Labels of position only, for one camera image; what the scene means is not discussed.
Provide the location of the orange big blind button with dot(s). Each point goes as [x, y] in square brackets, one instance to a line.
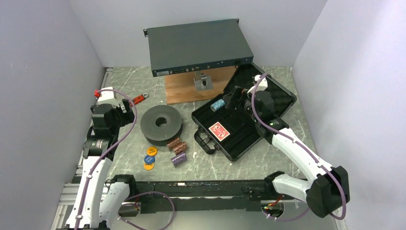
[152, 151]

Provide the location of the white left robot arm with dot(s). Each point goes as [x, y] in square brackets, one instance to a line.
[89, 211]

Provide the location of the purple poker chip stack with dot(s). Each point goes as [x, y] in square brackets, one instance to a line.
[179, 159]

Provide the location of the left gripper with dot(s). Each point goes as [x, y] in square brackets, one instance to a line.
[127, 117]

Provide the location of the blue white poker chip stack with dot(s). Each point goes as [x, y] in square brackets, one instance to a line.
[217, 105]

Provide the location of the black perforated filament spool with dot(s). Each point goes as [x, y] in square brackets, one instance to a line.
[161, 124]

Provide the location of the wooden base board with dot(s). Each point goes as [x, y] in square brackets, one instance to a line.
[180, 88]

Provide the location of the dark teal network switch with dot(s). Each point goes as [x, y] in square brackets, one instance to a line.
[199, 46]

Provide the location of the red playing card deck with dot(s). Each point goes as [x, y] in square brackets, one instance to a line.
[219, 131]

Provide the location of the grey metal stand bracket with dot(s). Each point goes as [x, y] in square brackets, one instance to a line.
[202, 82]

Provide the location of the red handled adjustable wrench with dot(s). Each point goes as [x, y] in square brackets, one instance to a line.
[140, 98]

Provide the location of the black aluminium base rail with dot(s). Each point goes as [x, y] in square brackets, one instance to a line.
[160, 196]

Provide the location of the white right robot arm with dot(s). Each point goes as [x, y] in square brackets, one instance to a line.
[325, 188]

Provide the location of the blue small blind button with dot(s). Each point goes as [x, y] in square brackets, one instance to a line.
[149, 159]

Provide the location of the red black chip stack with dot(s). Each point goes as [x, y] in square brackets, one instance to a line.
[172, 144]
[182, 147]

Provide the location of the black poker set case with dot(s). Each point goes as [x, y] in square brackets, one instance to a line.
[232, 122]

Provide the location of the orange dealer button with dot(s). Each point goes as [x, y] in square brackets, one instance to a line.
[148, 167]

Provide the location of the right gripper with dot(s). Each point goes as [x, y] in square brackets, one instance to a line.
[230, 98]

